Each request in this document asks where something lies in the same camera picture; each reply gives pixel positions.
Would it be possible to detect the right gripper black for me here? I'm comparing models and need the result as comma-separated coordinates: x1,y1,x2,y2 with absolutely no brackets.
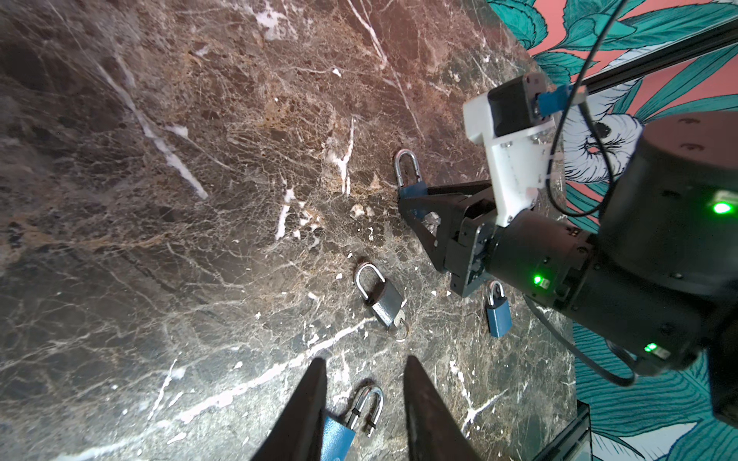
399,181,497,298

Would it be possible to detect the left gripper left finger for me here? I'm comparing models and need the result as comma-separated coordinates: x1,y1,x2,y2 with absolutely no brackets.
252,357,327,461

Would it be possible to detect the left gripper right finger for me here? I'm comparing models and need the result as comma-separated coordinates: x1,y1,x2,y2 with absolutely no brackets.
404,355,480,461

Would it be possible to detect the blue padlock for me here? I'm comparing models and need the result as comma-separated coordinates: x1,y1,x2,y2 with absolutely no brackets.
393,148,429,202
484,280,512,338
320,384,384,461

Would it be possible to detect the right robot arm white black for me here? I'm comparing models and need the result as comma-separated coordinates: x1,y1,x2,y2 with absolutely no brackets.
399,111,737,425

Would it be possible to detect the dark grey padlock centre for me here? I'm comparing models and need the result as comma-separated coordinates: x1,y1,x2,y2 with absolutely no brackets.
354,261,409,341

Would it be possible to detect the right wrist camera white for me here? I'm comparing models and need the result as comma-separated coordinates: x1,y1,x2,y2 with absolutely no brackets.
462,73,588,227

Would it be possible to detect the right camera black cable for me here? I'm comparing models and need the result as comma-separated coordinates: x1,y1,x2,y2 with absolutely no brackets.
544,0,632,219

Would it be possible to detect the right black corner post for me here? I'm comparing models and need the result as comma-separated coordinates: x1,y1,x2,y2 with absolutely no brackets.
583,18,737,94

